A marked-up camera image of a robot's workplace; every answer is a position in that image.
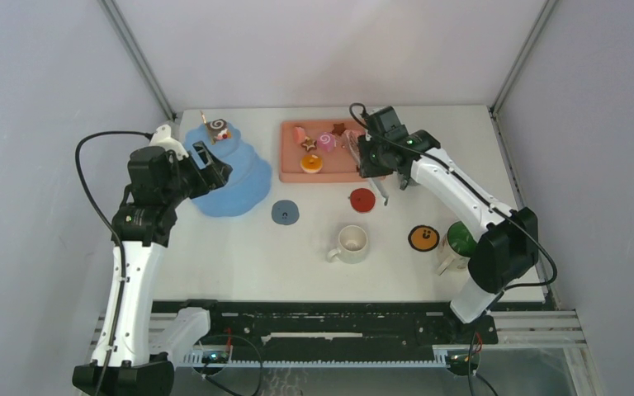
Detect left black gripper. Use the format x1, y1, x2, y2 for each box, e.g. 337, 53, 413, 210
162, 141, 232, 207

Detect metal serving tongs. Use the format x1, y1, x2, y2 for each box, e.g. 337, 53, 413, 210
345, 130, 389, 206

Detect dark green ceramic mug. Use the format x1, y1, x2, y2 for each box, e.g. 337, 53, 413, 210
397, 173, 418, 191

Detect brown swirl roll cake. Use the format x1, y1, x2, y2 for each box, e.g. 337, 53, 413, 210
205, 119, 232, 144

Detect blue three-tier cake stand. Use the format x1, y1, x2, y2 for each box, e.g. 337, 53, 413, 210
183, 114, 272, 218

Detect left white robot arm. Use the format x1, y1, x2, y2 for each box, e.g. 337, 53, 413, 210
72, 124, 232, 395

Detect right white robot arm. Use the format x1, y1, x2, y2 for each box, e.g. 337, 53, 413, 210
349, 103, 541, 343

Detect brown star cookie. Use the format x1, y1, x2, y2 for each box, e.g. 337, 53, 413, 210
331, 123, 347, 137

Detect pink dessert tray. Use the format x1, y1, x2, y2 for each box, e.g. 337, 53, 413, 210
278, 119, 365, 183

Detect red round coaster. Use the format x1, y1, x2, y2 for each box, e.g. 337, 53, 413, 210
349, 188, 376, 214

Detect pink swirl roll cake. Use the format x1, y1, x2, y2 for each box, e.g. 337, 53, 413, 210
316, 133, 337, 153

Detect orange glazed donut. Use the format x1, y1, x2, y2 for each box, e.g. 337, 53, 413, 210
300, 154, 324, 174

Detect iced star cookie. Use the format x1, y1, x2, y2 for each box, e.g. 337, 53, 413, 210
300, 137, 317, 153

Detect pink cake slice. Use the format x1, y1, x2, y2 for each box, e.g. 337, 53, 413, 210
292, 126, 307, 144

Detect orange round coaster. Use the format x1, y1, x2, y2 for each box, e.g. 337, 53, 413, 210
407, 224, 440, 252

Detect cream ceramic mug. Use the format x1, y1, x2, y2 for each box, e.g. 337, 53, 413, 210
326, 225, 369, 264

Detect floral mug green inside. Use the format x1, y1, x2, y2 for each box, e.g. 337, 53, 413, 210
436, 221, 477, 276

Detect blue-grey round coaster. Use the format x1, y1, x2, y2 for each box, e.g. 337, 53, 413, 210
271, 200, 300, 225

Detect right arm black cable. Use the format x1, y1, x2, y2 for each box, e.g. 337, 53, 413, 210
348, 102, 559, 396

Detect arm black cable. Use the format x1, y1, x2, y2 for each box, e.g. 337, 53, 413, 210
74, 130, 263, 396
348, 102, 559, 396

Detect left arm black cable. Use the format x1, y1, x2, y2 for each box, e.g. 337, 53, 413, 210
74, 130, 263, 396

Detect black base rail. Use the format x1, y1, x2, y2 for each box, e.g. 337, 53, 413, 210
152, 299, 499, 364

